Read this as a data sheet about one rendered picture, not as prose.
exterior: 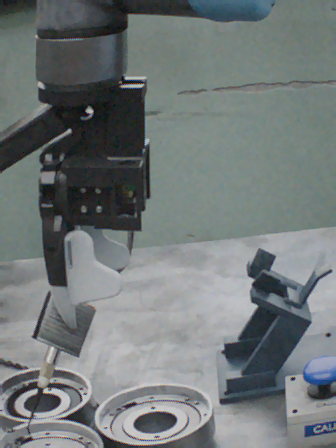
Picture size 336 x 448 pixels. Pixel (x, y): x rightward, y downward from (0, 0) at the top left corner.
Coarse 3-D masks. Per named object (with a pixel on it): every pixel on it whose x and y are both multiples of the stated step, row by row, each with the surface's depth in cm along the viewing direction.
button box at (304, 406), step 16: (288, 384) 74; (304, 384) 73; (288, 400) 71; (304, 400) 71; (320, 400) 70; (288, 416) 69; (304, 416) 69; (320, 416) 69; (288, 432) 69; (304, 432) 69; (320, 432) 69
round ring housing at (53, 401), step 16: (0, 384) 81; (16, 384) 83; (80, 384) 82; (0, 400) 80; (32, 400) 81; (48, 400) 81; (64, 400) 79; (0, 416) 76; (64, 416) 75; (80, 416) 76
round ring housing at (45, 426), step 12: (48, 420) 74; (12, 432) 73; (24, 432) 73; (36, 432) 74; (48, 432) 74; (60, 432) 74; (72, 432) 74; (84, 432) 73; (0, 444) 71; (12, 444) 72; (48, 444) 72; (60, 444) 72; (84, 444) 72; (96, 444) 71
